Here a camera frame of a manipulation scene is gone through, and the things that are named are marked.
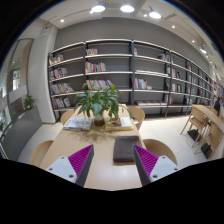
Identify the photo cover book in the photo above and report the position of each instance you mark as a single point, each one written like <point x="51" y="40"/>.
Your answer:
<point x="121" y="122"/>

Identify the person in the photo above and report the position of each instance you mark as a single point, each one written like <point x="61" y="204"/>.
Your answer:
<point x="217" y="105"/>

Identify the grey shelf unit with books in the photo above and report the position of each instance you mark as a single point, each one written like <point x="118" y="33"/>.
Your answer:
<point x="150" y="66"/>

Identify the light wooden shell chair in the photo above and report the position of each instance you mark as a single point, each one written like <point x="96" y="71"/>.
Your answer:
<point x="163" y="150"/>
<point x="66" y="116"/>
<point x="138" y="115"/>

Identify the small background potted plant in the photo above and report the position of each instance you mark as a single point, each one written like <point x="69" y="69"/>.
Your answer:
<point x="29" y="101"/>

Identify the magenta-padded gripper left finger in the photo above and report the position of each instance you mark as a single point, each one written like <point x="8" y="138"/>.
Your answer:
<point x="63" y="166"/>

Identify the green potted plant white pot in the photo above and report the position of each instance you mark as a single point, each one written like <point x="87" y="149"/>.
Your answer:
<point x="98" y="103"/>

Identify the zigzag-striped brown towel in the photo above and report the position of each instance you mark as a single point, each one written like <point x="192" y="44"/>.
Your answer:
<point x="123" y="148"/>

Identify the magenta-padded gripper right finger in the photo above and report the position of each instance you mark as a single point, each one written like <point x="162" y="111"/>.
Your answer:
<point x="161" y="166"/>

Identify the white cover book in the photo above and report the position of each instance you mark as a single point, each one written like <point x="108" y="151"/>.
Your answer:
<point x="78" y="122"/>

